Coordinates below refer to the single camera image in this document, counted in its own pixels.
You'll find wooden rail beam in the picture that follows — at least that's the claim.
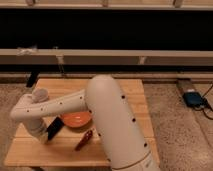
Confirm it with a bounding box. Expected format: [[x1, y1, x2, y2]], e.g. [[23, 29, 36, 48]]
[[0, 48, 213, 66]]

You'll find black cable on floor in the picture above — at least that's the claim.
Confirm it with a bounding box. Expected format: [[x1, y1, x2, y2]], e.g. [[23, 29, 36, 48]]
[[196, 81, 213, 120]]

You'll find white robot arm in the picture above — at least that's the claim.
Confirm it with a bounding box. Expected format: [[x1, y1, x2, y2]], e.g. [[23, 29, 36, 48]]
[[10, 75, 161, 171]]

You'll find blue box on floor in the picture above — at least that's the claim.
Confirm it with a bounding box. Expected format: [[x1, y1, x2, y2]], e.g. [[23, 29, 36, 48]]
[[183, 92, 204, 107]]

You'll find black eraser block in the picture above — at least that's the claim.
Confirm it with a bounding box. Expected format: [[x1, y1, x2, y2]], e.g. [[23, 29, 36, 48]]
[[47, 117, 64, 140]]

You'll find black table leg stand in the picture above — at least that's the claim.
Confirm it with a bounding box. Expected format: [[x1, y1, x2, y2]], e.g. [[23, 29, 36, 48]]
[[26, 71, 39, 87]]

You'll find red chili pepper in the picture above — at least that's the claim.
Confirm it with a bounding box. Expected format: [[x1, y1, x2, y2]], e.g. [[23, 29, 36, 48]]
[[75, 130, 93, 151]]

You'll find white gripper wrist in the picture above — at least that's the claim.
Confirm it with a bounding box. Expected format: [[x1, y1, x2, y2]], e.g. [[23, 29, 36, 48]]
[[25, 119, 48, 144]]

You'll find orange bowl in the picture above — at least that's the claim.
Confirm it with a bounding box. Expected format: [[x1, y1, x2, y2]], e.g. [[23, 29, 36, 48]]
[[60, 111, 91, 128]]

